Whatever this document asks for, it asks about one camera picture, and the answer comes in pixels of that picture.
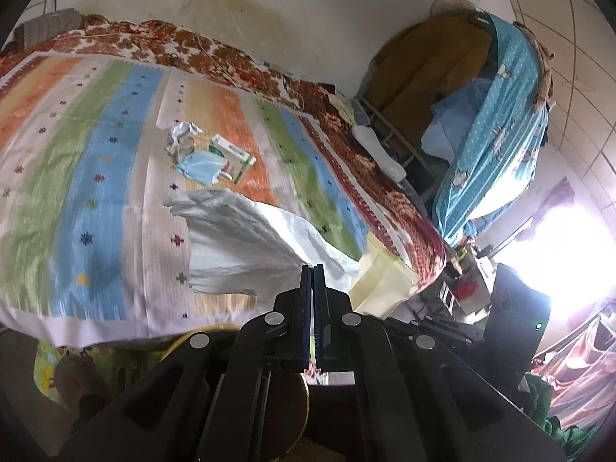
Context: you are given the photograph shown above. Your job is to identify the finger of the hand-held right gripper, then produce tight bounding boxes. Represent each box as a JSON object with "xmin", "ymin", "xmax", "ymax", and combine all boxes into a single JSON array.
[{"xmin": 380, "ymin": 315, "xmax": 484, "ymax": 347}]

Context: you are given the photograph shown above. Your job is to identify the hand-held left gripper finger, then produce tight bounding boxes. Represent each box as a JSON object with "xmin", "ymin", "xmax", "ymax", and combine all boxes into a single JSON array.
[
  {"xmin": 313, "ymin": 264, "xmax": 569, "ymax": 462},
  {"xmin": 58, "ymin": 264, "xmax": 314, "ymax": 462}
]

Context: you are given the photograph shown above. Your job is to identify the pale yellow plastic bag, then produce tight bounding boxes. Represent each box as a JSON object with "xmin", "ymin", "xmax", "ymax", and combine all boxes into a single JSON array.
[{"xmin": 347, "ymin": 233, "xmax": 419, "ymax": 318}]

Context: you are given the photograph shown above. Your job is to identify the white plastic bag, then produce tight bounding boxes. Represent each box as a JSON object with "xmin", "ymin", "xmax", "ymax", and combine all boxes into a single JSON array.
[{"xmin": 164, "ymin": 189, "xmax": 362, "ymax": 296}]

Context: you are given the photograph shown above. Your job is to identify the green cloth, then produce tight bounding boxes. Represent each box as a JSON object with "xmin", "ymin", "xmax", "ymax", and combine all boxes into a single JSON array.
[{"xmin": 524, "ymin": 373, "xmax": 578, "ymax": 448}]

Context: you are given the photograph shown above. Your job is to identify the pink cloth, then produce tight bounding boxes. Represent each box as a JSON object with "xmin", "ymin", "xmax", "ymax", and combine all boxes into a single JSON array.
[{"xmin": 529, "ymin": 298, "xmax": 616, "ymax": 434}]

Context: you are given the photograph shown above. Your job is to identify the maroon hanging cloth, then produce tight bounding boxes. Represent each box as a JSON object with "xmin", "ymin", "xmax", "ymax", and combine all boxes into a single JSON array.
[{"xmin": 517, "ymin": 178, "xmax": 576, "ymax": 244}]

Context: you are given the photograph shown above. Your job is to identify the brown floral blanket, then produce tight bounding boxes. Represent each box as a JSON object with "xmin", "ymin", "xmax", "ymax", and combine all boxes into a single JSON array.
[{"xmin": 0, "ymin": 14, "xmax": 448, "ymax": 290}]

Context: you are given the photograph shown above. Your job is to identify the green white carton box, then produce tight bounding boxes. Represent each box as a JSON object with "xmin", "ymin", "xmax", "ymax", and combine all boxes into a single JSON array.
[{"xmin": 209, "ymin": 134, "xmax": 256, "ymax": 184}]

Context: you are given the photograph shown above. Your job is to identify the white pillow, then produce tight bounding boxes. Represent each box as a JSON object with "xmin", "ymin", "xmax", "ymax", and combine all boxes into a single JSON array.
[{"xmin": 351, "ymin": 124, "xmax": 407, "ymax": 181}]

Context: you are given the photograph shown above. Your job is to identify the blue face mask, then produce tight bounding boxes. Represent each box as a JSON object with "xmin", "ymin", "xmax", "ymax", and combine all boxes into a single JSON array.
[{"xmin": 176, "ymin": 148, "xmax": 223, "ymax": 186}]

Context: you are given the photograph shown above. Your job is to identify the teal dotted hanging cloth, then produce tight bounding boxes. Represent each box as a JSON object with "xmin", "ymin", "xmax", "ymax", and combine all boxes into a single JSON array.
[{"xmin": 430, "ymin": 12, "xmax": 552, "ymax": 246}]

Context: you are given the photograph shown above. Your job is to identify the light blue cloth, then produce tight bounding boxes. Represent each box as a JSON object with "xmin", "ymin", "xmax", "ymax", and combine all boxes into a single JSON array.
[{"xmin": 421, "ymin": 79, "xmax": 492, "ymax": 164}]

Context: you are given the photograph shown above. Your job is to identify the striped bed sheet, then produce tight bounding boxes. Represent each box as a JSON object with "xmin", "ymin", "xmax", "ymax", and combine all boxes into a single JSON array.
[{"xmin": 0, "ymin": 53, "xmax": 369, "ymax": 347}]

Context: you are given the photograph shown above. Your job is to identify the brown hanging cloth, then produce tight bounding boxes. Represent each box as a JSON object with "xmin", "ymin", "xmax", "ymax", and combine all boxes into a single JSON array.
[{"xmin": 358, "ymin": 12, "xmax": 496, "ymax": 128}]

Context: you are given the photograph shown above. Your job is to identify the green printed mat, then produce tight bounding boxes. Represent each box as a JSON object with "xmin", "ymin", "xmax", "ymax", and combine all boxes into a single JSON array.
[{"xmin": 33, "ymin": 341, "xmax": 164, "ymax": 410}]

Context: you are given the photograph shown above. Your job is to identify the grey pillow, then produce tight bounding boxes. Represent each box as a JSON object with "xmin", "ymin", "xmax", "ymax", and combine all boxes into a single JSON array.
[{"xmin": 13, "ymin": 8, "xmax": 82, "ymax": 46}]

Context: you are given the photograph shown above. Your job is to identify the metal bed frame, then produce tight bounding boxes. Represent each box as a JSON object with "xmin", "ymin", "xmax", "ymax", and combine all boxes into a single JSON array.
[{"xmin": 358, "ymin": 96, "xmax": 434, "ymax": 193}]

